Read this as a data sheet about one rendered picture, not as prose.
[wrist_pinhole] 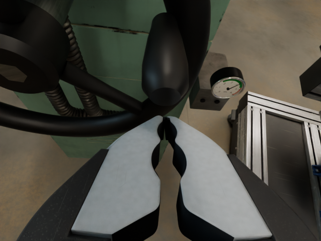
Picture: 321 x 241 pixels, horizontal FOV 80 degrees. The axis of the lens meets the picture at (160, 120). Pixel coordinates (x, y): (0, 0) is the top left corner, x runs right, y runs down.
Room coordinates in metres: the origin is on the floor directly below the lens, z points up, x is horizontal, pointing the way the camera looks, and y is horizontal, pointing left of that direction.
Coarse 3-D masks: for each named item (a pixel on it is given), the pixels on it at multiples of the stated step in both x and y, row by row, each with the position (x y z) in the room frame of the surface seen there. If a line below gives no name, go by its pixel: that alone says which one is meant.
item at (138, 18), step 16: (80, 0) 0.27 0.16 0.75; (96, 0) 0.27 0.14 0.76; (112, 0) 0.28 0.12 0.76; (128, 0) 0.29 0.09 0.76; (144, 0) 0.29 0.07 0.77; (160, 0) 0.30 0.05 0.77; (224, 0) 0.32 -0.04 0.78; (80, 16) 0.27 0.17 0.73; (96, 16) 0.27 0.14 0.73; (112, 16) 0.28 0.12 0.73; (128, 16) 0.29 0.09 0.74; (144, 16) 0.29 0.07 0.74; (144, 32) 0.29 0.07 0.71
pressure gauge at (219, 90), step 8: (216, 72) 0.28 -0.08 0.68; (224, 72) 0.28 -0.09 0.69; (232, 72) 0.28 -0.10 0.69; (240, 72) 0.29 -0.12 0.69; (216, 80) 0.27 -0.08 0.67; (224, 80) 0.26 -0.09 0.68; (232, 80) 0.27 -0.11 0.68; (240, 80) 0.27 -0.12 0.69; (216, 88) 0.26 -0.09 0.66; (224, 88) 0.27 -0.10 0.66; (232, 88) 0.27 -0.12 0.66; (240, 88) 0.27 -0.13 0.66; (216, 96) 0.26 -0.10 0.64; (224, 96) 0.27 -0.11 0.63; (232, 96) 0.27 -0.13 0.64
